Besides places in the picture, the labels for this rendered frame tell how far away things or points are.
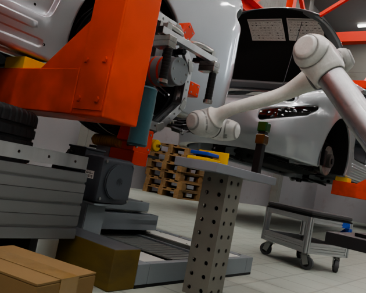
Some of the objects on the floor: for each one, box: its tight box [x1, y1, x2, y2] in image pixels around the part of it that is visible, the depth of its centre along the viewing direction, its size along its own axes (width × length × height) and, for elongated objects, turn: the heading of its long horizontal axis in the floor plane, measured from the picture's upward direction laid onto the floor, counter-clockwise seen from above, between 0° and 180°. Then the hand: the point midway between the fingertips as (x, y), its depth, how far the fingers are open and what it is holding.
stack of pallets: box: [142, 142, 209, 201], centre depth 834 cm, size 129×88×92 cm
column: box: [182, 171, 243, 293], centre depth 155 cm, size 10×10×42 cm
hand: (168, 124), depth 227 cm, fingers closed
